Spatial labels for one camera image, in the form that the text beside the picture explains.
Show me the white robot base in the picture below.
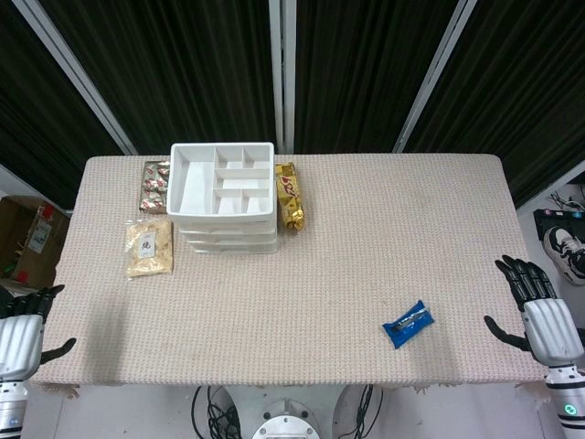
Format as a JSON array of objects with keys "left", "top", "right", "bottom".
[{"left": 218, "top": 385, "right": 348, "bottom": 439}]

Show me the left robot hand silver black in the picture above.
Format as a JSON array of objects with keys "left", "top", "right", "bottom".
[{"left": 0, "top": 284, "right": 78, "bottom": 383}]

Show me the beige snack bag with label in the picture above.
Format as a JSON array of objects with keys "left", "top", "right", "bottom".
[{"left": 125, "top": 218, "right": 176, "bottom": 279}]

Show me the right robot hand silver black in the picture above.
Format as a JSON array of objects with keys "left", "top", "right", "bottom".
[{"left": 484, "top": 254, "right": 585, "bottom": 367}]

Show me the black cable bundle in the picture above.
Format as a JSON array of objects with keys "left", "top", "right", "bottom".
[
  {"left": 191, "top": 386, "right": 243, "bottom": 439},
  {"left": 337, "top": 386, "right": 385, "bottom": 439}
]

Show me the black electronic device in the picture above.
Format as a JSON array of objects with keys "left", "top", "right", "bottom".
[{"left": 533, "top": 208, "right": 585, "bottom": 239}]

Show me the brown cardboard box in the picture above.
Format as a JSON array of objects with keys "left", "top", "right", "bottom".
[{"left": 0, "top": 196, "right": 70, "bottom": 287}]

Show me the white black sneaker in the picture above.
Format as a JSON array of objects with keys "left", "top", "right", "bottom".
[{"left": 543, "top": 226, "right": 585, "bottom": 287}]

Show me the beige woven tablecloth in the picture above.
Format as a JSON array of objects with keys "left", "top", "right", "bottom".
[{"left": 27, "top": 154, "right": 561, "bottom": 402}]

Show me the white frame post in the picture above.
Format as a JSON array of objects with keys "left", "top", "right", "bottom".
[
  {"left": 392, "top": 0, "right": 479, "bottom": 155},
  {"left": 268, "top": 0, "right": 297, "bottom": 155},
  {"left": 11, "top": 0, "right": 138, "bottom": 155}
]

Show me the white plastic drawer organizer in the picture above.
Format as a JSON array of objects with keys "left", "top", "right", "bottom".
[{"left": 166, "top": 142, "right": 279, "bottom": 255}]

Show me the blue snack packet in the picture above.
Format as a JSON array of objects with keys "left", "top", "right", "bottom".
[{"left": 381, "top": 299, "right": 434, "bottom": 350}]

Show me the red silver candy packet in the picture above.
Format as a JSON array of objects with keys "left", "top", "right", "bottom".
[{"left": 138, "top": 159, "right": 172, "bottom": 215}]

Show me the gold snack packet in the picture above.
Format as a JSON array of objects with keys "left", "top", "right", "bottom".
[{"left": 275, "top": 163, "right": 306, "bottom": 233}]

